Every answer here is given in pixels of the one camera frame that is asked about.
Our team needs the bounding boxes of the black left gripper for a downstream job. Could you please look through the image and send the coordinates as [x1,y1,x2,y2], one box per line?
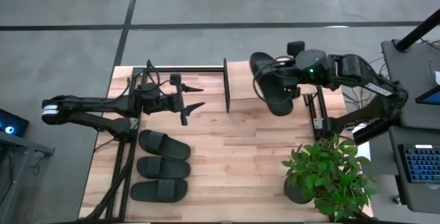
[158,73,206,126]

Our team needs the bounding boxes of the black slide sandal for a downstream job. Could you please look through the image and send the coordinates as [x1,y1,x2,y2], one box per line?
[137,129,192,161]
[129,178,189,203]
[136,155,192,180]
[249,51,295,117]

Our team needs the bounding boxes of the wooden shelf with black legs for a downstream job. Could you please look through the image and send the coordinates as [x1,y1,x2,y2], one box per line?
[222,57,312,114]

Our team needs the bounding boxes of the green leafy plant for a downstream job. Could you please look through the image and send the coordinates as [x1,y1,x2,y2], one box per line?
[280,134,379,223]

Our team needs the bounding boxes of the dark round plant pot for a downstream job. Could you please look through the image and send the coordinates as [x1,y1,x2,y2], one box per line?
[283,175,314,205]

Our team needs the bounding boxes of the black pole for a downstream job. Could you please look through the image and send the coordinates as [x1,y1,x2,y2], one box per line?
[395,9,440,52]

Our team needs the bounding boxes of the tablet with blue screen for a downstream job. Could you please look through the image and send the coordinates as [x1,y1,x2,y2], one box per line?
[415,85,440,107]

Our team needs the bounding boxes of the backlit keyboard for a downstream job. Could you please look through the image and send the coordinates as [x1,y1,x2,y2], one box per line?
[398,144,440,183]

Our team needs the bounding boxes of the dark grey keyboard desk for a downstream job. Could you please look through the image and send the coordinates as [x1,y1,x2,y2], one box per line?
[388,126,440,214]

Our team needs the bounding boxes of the black computer with blue light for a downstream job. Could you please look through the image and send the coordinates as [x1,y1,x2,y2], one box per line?
[0,109,30,138]

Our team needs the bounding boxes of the grey metal cart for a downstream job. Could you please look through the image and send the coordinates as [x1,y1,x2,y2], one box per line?
[0,131,56,224]

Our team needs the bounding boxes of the black aluminium frame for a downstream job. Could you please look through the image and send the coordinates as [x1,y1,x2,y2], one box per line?
[78,58,225,223]
[304,85,333,139]

